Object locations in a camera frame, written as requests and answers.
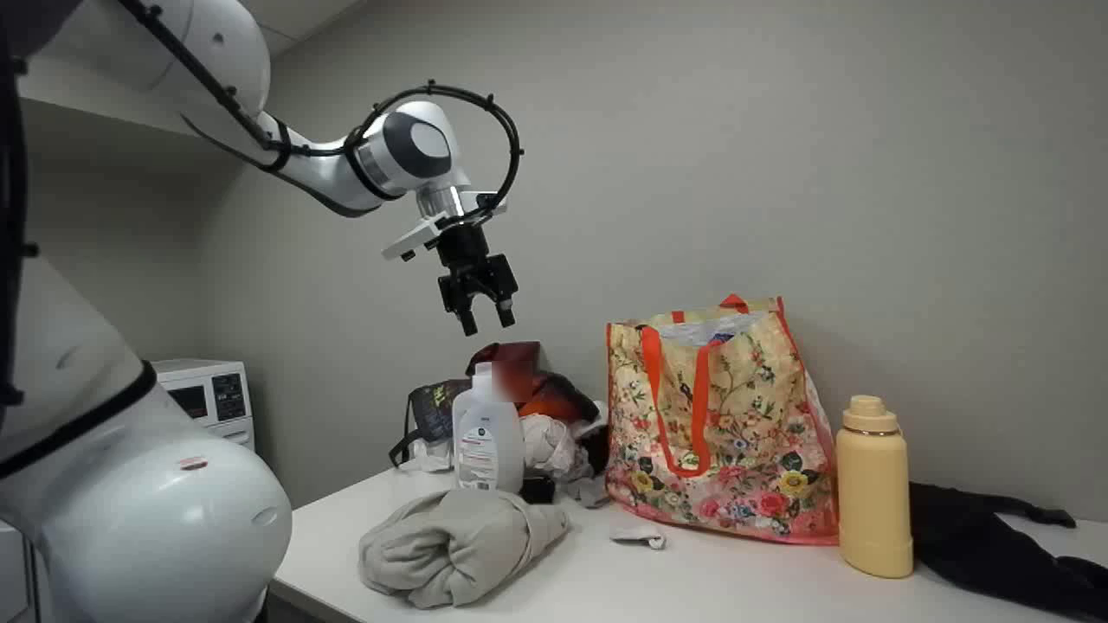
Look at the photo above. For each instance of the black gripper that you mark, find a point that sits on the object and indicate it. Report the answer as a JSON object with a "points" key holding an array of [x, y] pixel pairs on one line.
{"points": [[473, 267]]}

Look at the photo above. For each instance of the grey cloth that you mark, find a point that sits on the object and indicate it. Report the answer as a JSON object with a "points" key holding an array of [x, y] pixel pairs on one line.
{"points": [[456, 549]]}

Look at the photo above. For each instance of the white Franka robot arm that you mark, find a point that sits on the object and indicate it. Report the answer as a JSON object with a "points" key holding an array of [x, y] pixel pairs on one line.
{"points": [[151, 532]]}

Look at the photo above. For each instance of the dark red printed bag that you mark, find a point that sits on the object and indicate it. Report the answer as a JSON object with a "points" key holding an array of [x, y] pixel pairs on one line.
{"points": [[548, 387]]}

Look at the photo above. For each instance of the black cloth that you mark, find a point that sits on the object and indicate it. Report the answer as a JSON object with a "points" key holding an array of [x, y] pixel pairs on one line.
{"points": [[990, 549]]}

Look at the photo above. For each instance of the clear plastic jug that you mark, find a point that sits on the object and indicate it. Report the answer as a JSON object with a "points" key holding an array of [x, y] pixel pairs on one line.
{"points": [[485, 439]]}

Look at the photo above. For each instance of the small black object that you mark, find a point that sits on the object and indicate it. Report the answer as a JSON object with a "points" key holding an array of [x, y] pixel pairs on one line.
{"points": [[538, 486]]}

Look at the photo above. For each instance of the small metal object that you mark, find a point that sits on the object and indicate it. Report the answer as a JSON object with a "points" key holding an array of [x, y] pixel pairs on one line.
{"points": [[637, 539]]}

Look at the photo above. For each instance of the white box with displays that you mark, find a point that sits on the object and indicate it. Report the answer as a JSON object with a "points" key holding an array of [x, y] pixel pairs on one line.
{"points": [[212, 398]]}

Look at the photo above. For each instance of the yellow bottle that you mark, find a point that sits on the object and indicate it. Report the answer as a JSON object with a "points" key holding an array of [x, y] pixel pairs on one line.
{"points": [[875, 495]]}

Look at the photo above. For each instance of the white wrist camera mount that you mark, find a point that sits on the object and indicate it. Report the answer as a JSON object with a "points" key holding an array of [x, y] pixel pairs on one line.
{"points": [[418, 237]]}

